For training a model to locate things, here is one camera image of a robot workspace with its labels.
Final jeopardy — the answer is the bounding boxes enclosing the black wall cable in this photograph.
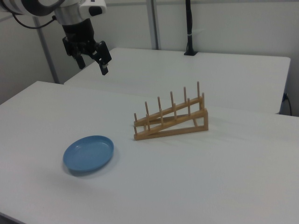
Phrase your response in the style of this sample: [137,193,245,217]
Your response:
[283,92,293,115]

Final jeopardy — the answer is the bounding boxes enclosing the blue round plate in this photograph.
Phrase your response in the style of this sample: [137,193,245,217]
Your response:
[62,134,115,173]

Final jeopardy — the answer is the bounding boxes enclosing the black camera pole with tie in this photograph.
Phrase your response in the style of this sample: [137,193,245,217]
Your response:
[184,0,199,56]

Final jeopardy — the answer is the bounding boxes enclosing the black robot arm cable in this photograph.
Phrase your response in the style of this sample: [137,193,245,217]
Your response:
[11,13,58,30]

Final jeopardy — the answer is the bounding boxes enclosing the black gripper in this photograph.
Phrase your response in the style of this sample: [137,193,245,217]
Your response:
[61,19,112,76]

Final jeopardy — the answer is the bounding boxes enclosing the wooden plate rack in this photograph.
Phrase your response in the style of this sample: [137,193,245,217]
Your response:
[133,81,209,141]

